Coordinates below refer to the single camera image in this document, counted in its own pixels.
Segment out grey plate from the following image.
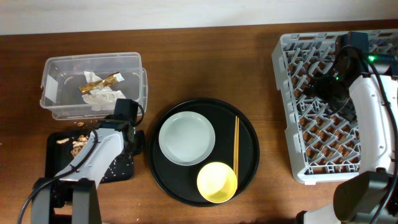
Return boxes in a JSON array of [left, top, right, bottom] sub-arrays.
[[158, 111, 216, 166]]

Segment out white tissue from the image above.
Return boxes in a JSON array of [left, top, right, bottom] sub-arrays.
[[82, 71, 126, 111]]

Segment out brown Nescafe Gold sachet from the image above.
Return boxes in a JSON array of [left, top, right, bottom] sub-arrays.
[[79, 72, 124, 94]]

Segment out yellow bowl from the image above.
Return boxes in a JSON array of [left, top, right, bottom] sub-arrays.
[[197, 162, 238, 203]]

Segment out food scraps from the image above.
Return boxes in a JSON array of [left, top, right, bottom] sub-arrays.
[[56, 134, 89, 158]]

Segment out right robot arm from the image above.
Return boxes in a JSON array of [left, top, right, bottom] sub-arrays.
[[295, 32, 397, 223]]

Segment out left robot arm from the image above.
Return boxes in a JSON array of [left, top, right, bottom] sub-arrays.
[[17, 99, 146, 223]]

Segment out grey dishwasher rack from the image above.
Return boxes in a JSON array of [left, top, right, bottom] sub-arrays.
[[272, 29, 397, 185]]

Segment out round black tray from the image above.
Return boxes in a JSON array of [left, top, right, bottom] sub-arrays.
[[147, 98, 260, 207]]

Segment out black rectangular tray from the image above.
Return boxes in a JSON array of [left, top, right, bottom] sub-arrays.
[[44, 129, 134, 184]]

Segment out clear plastic bin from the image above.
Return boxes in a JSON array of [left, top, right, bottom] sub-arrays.
[[40, 52, 148, 120]]

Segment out white label on bin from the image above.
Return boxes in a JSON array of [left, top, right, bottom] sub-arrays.
[[45, 76, 58, 103]]

